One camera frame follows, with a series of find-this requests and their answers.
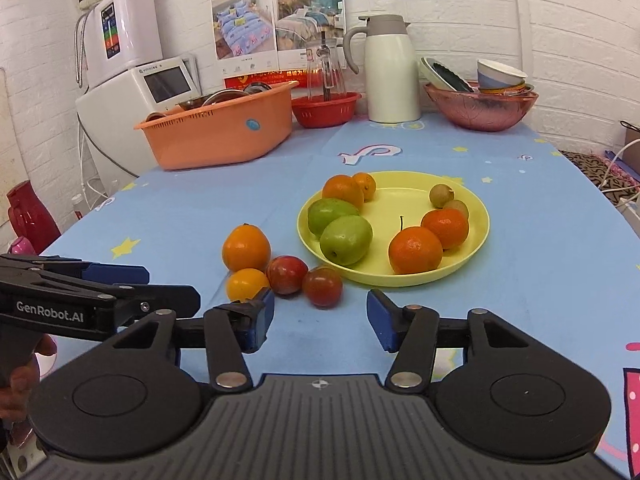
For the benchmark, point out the small yellow-orange citrus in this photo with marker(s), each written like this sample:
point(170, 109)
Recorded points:
point(246, 284)

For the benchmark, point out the cardboard box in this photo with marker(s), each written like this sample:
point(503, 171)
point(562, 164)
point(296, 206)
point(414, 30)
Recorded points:
point(632, 145)

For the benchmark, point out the small orange tangerine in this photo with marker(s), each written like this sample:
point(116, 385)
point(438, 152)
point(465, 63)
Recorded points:
point(365, 185)

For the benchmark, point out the wall poster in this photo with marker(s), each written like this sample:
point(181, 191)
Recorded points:
point(245, 25)

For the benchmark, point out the pink glass bowl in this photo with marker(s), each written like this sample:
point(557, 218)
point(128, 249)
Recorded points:
point(480, 110)

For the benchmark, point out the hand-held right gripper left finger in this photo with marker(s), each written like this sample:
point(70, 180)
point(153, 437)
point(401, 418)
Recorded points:
point(262, 317)

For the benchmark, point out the person's left hand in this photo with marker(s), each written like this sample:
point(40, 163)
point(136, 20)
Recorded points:
point(20, 400)

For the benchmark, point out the blue printed tablecloth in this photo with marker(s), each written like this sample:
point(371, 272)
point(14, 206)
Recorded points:
point(540, 240)

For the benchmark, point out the red tomato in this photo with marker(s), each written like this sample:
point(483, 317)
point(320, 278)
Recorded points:
point(322, 286)
point(286, 274)

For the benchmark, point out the glass pitcher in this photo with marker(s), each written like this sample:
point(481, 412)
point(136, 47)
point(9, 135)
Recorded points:
point(325, 72)

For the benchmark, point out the metal bowls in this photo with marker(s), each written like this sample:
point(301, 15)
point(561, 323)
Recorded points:
point(220, 97)

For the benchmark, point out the pointed orange citrus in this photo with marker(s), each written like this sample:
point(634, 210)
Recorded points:
point(246, 249)

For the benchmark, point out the rimmed ceramic bowl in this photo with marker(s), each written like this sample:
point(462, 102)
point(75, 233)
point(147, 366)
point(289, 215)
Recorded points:
point(522, 89)

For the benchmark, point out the white appliance with screen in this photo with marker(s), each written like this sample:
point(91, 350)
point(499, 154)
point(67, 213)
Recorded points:
point(115, 115)

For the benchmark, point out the small green mango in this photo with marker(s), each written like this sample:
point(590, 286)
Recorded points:
point(325, 214)

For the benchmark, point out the leopard pattern cloth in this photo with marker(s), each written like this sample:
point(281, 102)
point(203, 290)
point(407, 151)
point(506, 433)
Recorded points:
point(592, 167)

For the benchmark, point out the white thermos jug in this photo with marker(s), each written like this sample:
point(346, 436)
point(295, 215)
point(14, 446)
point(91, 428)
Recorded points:
point(392, 75)

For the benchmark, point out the brown longan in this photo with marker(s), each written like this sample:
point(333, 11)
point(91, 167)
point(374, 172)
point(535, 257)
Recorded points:
point(441, 195)
point(457, 207)

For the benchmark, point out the orange plastic basket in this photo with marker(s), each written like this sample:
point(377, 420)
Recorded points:
point(215, 135)

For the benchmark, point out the white bowl dark inside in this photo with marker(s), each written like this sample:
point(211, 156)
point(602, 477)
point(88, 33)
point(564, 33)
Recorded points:
point(442, 74)

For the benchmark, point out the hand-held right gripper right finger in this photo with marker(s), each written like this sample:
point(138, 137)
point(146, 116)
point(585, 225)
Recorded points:
point(380, 320)

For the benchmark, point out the yellow plastic plate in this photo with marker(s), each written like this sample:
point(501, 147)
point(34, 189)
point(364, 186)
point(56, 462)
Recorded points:
point(395, 200)

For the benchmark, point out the red plastic basket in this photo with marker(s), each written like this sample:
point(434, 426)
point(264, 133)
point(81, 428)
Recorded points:
point(324, 110)

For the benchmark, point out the red vase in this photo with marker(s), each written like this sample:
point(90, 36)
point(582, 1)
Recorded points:
point(32, 217)

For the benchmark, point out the white water purifier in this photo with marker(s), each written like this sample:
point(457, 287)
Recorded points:
point(130, 30)

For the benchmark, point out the large green mango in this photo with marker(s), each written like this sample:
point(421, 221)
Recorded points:
point(346, 240)

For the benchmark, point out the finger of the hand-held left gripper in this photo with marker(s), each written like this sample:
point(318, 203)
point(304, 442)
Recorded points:
point(170, 299)
point(120, 275)

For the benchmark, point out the white and blue bowl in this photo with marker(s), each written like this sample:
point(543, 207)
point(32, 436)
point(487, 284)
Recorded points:
point(497, 74)

